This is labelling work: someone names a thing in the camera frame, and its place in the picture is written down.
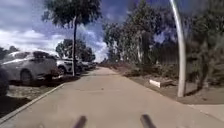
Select grey concrete footpath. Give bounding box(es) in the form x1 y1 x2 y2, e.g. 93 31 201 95
0 66 224 128

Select row of parked cars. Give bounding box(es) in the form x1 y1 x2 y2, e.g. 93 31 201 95
55 57 98 76

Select distant trees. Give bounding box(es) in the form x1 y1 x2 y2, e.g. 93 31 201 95
54 38 97 63

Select row of trees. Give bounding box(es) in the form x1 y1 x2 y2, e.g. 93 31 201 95
101 0 224 89

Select pale concrete block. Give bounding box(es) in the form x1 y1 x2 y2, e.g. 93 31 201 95
148 78 174 89

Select dark fence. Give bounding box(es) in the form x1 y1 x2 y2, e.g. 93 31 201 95
156 43 181 66

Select tall thin tree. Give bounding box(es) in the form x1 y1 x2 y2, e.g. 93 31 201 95
41 0 103 77

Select robot's own part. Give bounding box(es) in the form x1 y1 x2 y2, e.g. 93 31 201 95
73 115 88 128
139 114 157 128

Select grey metal pole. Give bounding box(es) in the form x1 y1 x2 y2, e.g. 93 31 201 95
169 0 188 98

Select white car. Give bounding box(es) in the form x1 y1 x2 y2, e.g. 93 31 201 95
0 50 63 84

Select concrete kerb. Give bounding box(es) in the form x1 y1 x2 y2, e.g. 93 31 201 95
0 83 65 125

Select bare dirt strip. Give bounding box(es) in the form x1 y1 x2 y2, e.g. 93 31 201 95
105 63 224 106

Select gravel verge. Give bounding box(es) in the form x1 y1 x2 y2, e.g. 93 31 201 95
0 73 83 118

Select dark vehicle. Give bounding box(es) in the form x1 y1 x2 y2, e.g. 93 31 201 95
0 66 10 98

